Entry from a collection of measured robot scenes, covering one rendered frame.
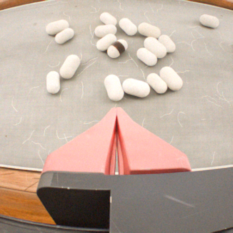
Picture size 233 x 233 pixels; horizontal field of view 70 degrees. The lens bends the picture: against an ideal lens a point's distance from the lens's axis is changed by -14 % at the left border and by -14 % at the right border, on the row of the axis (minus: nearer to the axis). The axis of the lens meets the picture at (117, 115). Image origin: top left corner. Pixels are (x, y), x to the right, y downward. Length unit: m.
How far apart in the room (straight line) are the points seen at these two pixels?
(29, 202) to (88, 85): 0.17
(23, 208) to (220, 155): 0.27
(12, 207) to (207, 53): 0.36
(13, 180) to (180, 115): 0.24
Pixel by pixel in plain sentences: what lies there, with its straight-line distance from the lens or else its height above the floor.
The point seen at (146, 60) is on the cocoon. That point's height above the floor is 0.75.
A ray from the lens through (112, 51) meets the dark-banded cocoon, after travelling 0.26.
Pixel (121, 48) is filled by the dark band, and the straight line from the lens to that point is 0.27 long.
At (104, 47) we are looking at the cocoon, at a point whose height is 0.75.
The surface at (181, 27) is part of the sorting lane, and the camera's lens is 0.34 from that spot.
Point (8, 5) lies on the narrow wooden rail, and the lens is 0.43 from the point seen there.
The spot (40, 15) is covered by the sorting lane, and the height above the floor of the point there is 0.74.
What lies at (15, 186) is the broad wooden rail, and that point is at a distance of 0.25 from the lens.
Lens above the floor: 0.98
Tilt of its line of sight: 76 degrees down
